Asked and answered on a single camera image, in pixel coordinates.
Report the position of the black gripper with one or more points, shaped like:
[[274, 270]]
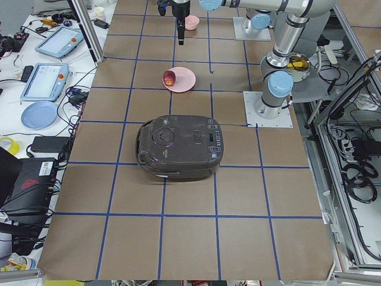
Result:
[[180, 9]]

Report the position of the red apple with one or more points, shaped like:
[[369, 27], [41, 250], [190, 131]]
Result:
[[169, 78]]

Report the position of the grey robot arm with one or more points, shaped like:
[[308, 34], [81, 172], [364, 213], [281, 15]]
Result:
[[278, 83], [258, 22]]

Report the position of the pink bowl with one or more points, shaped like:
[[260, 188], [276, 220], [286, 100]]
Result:
[[191, 22]]

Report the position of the pink plate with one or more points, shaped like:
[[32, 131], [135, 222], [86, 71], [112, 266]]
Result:
[[185, 80]]

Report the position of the steel bowl on chair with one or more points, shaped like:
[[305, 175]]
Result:
[[298, 67]]

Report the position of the blue plate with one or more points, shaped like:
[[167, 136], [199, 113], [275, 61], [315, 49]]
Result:
[[39, 115]]

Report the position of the far blue teach pendant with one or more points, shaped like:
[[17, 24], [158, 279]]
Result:
[[60, 43]]

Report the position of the blue teach pendant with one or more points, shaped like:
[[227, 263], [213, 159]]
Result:
[[60, 43], [46, 82]]

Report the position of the dark grey rice cooker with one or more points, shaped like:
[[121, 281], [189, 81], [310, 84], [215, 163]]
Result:
[[180, 146]]

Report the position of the near blue teach pendant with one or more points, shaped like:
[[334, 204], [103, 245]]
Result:
[[46, 82]]

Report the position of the grey office chair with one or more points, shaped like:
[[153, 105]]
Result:
[[309, 86]]

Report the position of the black power adapter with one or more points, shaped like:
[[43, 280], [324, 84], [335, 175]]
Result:
[[47, 145]]

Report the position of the yellow tape roll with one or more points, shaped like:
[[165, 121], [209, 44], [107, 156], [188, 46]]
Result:
[[9, 145]]

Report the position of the black computer box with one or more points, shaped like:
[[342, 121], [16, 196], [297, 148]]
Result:
[[26, 185]]

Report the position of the aluminium frame post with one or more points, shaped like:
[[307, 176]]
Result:
[[79, 10]]

